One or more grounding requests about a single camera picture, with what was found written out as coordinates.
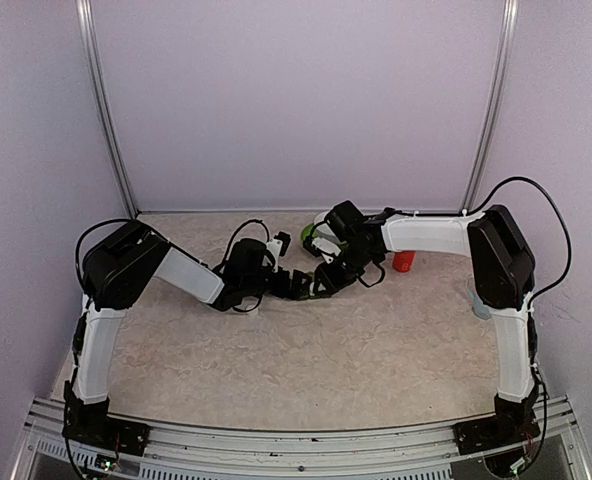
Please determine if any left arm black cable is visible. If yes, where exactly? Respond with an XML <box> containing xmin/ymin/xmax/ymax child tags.
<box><xmin>220</xmin><ymin>218</ymin><xmax>275</xmax><ymax>271</ymax></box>

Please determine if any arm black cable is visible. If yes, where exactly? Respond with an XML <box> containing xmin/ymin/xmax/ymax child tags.
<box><xmin>220</xmin><ymin>218</ymin><xmax>275</xmax><ymax>271</ymax></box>
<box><xmin>468</xmin><ymin>175</ymin><xmax>573</xmax><ymax>301</ymax></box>

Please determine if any red cylindrical container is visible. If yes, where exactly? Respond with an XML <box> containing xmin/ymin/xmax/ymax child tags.
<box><xmin>392</xmin><ymin>251</ymin><xmax>416</xmax><ymax>273</ymax></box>

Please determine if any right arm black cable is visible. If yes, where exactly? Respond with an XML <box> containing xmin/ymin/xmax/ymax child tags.
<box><xmin>468</xmin><ymin>175</ymin><xmax>573</xmax><ymax>301</ymax></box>

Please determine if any aluminium frame post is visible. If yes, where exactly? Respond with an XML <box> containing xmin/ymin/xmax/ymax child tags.
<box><xmin>460</xmin><ymin>0</ymin><xmax>520</xmax><ymax>211</ymax></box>
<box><xmin>75</xmin><ymin>0</ymin><xmax>139</xmax><ymax>218</ymax></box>

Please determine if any light blue mug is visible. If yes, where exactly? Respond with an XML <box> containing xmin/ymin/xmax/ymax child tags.
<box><xmin>466</xmin><ymin>281</ymin><xmax>492</xmax><ymax>321</ymax></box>

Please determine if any green plate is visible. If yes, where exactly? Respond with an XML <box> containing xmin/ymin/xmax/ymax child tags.
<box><xmin>300</xmin><ymin>223</ymin><xmax>347</xmax><ymax>251</ymax></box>

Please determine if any white ceramic bowl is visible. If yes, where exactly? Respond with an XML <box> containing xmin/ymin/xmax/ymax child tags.
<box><xmin>314</xmin><ymin>212</ymin><xmax>335</xmax><ymax>239</ymax></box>

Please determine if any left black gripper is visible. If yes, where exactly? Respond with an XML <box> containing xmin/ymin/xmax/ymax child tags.
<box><xmin>243</xmin><ymin>267</ymin><xmax>312</xmax><ymax>300</ymax></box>

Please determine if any right aluminium frame post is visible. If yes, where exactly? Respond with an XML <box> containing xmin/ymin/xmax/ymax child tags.
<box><xmin>460</xmin><ymin>0</ymin><xmax>520</xmax><ymax>211</ymax></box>

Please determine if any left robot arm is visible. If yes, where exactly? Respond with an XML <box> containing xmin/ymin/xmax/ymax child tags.
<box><xmin>64</xmin><ymin>219</ymin><xmax>313</xmax><ymax>445</ymax></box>

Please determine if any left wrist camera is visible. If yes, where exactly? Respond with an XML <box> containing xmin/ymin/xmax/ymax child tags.
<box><xmin>266</xmin><ymin>231</ymin><xmax>291</xmax><ymax>272</ymax></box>

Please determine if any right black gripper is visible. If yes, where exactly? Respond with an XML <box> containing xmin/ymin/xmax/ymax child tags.
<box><xmin>313</xmin><ymin>243</ymin><xmax>376</xmax><ymax>295</ymax></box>

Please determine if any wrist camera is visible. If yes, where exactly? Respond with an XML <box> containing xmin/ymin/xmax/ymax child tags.
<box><xmin>303</xmin><ymin>236</ymin><xmax>341</xmax><ymax>264</ymax></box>
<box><xmin>266</xmin><ymin>231</ymin><xmax>291</xmax><ymax>272</ymax></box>

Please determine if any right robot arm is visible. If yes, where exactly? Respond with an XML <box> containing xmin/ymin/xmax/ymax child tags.
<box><xmin>303</xmin><ymin>200</ymin><xmax>538</xmax><ymax>444</ymax></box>

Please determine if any left aluminium frame post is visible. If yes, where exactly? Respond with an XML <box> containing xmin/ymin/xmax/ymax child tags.
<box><xmin>75</xmin><ymin>0</ymin><xmax>139</xmax><ymax>218</ymax></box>

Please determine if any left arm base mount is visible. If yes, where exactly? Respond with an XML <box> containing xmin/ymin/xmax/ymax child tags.
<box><xmin>62</xmin><ymin>394</ymin><xmax>151</xmax><ymax>456</ymax></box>

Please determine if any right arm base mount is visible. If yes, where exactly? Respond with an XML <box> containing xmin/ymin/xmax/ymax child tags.
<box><xmin>453</xmin><ymin>390</ymin><xmax>540</xmax><ymax>456</ymax></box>

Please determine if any front aluminium rail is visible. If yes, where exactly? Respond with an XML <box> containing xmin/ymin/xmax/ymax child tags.
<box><xmin>7</xmin><ymin>396</ymin><xmax>592</xmax><ymax>479</ymax></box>

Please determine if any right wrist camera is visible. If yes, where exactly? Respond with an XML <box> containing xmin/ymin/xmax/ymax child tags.
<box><xmin>303</xmin><ymin>236</ymin><xmax>341</xmax><ymax>264</ymax></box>

